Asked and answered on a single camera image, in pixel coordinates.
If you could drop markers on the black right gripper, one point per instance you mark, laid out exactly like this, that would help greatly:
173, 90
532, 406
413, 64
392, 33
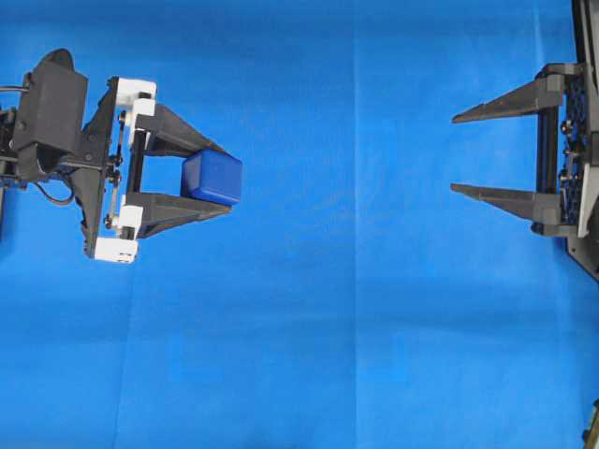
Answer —
565, 98

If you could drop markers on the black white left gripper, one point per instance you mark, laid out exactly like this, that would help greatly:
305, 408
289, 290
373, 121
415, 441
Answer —
111, 223

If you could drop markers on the blue block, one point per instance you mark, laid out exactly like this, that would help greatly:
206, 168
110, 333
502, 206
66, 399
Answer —
212, 176

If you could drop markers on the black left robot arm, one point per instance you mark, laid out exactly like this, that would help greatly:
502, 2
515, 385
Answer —
130, 169

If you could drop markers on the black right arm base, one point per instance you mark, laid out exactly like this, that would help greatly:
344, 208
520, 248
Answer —
587, 42

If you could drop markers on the dark object bottom right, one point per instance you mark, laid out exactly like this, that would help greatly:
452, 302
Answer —
590, 434

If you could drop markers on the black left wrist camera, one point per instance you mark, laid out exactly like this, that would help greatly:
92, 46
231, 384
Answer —
49, 117

